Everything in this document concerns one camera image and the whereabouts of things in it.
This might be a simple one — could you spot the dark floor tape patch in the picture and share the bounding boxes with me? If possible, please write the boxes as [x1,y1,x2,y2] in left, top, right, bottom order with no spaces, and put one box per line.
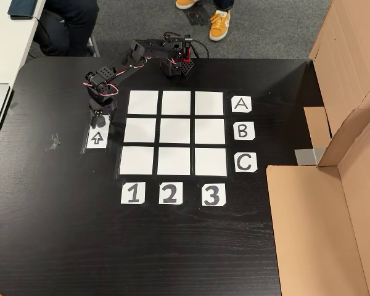
[186,6,211,28]

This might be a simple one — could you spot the white desk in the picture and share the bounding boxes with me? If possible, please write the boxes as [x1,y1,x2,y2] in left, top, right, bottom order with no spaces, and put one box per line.
[0,0,47,86]

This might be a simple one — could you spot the paper sheet letter B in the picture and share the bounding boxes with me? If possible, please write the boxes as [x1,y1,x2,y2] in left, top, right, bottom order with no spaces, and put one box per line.
[233,121,256,141]

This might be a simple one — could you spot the black cable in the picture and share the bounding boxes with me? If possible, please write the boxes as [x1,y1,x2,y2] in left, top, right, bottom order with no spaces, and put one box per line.
[189,39,210,59]

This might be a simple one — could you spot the paper sheet number 2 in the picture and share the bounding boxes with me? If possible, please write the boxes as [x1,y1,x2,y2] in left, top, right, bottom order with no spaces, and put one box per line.
[158,181,184,205]

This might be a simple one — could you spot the paper sheet number 1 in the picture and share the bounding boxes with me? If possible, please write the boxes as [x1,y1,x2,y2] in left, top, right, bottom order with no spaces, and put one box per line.
[120,181,146,205]

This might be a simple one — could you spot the paper sheet letter A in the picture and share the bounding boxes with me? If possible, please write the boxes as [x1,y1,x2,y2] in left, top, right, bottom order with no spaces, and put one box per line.
[231,96,252,113]

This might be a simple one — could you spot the person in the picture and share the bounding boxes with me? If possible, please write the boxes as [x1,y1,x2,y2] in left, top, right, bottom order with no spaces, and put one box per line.
[175,0,235,42]
[33,0,99,58]

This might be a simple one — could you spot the white arrow paper sheet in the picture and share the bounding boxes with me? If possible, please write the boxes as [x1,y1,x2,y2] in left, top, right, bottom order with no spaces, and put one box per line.
[86,115,111,150]

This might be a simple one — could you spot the red and black clamp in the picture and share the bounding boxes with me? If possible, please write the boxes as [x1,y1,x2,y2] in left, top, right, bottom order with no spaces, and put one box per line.
[183,35,192,62]

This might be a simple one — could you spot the white square paper sheet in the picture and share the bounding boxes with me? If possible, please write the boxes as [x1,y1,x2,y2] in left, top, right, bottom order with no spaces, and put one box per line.
[123,118,157,144]
[162,91,191,115]
[119,146,155,176]
[194,118,226,145]
[157,147,191,176]
[194,91,224,116]
[128,90,159,115]
[158,118,191,144]
[194,147,228,177]

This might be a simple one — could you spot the grey tape strip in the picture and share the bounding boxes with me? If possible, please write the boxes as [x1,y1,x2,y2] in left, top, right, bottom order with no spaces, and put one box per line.
[295,147,327,167]

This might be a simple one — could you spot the grey metal chair leg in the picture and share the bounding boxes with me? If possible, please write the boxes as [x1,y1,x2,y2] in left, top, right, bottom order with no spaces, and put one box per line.
[86,29,101,58]

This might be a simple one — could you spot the brown cardboard panel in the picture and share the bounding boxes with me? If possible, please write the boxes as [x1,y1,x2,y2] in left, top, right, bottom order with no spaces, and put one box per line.
[266,73,370,296]
[303,0,370,149]

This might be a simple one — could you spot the dark blue case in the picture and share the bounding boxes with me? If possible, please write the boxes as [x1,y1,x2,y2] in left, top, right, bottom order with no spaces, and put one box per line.
[7,0,38,20]

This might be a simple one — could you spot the paper sheet number 3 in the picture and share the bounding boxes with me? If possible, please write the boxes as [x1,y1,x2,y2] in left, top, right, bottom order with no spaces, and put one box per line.
[202,183,226,207]

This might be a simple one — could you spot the paper sheet letter C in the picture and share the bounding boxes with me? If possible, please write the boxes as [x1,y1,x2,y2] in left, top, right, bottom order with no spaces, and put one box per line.
[234,152,258,173]

